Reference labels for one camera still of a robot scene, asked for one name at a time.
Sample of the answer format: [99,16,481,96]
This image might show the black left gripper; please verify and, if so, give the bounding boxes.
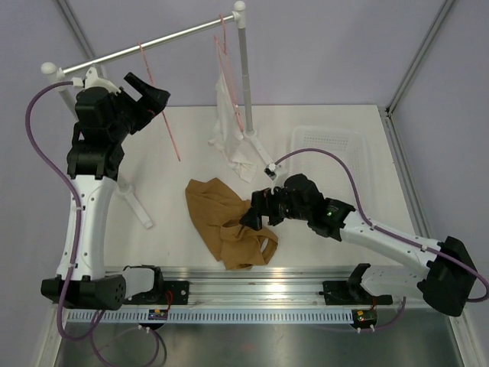
[107,73,169,142]

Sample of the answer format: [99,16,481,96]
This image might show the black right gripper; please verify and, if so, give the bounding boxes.
[241,182,312,231]

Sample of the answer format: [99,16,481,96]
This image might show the brown tank top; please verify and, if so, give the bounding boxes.
[185,178,278,270]

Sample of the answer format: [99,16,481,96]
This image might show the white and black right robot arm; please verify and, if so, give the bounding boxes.
[240,174,476,317]

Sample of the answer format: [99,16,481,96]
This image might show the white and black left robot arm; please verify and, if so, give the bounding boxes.
[40,69,170,310]

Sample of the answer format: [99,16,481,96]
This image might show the white tank top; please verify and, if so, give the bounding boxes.
[208,72,257,183]

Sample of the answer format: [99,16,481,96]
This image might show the clear plastic basket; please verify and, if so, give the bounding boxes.
[283,126,377,214]

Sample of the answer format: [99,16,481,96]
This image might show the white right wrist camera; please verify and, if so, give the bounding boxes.
[264,163,288,189]

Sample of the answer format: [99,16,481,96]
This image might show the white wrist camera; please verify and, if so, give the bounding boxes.
[264,163,288,189]
[71,67,121,94]

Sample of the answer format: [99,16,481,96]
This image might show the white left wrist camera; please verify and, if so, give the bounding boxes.
[71,67,121,94]

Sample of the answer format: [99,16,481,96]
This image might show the aluminium mounting rail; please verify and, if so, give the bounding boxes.
[106,265,421,309]

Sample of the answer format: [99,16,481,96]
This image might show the pink wire hanger with white top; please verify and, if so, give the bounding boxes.
[214,15,244,132]

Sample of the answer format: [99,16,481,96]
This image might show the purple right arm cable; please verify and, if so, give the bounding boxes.
[276,148,489,301]

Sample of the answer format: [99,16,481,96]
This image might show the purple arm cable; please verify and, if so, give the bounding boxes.
[24,80,104,341]
[276,148,489,301]

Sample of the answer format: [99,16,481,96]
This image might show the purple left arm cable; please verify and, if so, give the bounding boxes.
[24,80,104,341]

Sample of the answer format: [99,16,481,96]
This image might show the purple floor cable loop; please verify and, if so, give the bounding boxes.
[89,309,167,364]

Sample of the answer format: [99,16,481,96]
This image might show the white slotted cable duct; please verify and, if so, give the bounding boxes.
[64,308,355,324]

